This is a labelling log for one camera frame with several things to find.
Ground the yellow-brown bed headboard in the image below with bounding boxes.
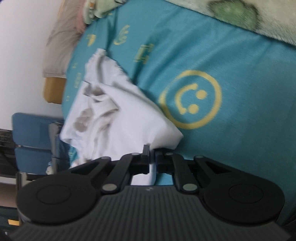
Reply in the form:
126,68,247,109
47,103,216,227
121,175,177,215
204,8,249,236
43,77,66,104

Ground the grey cloth on chair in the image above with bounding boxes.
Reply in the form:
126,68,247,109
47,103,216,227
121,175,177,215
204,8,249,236
49,122,60,172

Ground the blue folding chair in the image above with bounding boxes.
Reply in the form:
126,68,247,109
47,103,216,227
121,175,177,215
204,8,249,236
11,113,70,175

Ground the grey pillow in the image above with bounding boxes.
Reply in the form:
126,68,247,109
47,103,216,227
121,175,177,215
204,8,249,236
43,0,85,78

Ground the white t-shirt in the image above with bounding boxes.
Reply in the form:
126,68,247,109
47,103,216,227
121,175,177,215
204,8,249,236
59,48,185,186

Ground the teal smiley bed sheet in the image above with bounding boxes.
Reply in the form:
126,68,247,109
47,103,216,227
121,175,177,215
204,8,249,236
62,1,295,222

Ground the white cabinet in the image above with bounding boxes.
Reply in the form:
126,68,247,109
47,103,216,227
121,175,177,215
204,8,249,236
0,176,16,208

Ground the green cartoon fleece blanket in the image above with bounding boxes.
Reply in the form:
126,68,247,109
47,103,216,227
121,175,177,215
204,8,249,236
82,1,295,45

